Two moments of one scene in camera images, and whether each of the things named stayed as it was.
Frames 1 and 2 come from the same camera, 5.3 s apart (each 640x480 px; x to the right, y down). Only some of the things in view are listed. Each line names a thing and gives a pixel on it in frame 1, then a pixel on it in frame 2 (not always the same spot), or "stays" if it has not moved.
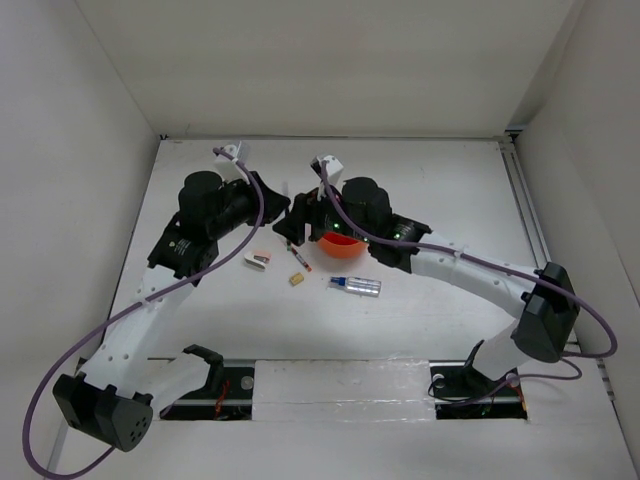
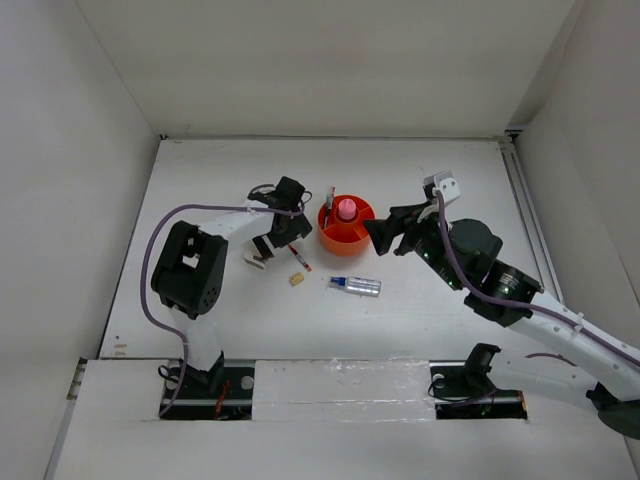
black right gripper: [308, 209] to [382, 231]
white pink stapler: [258, 258] stays
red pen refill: [301, 258] stays
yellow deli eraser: [296, 279] stays
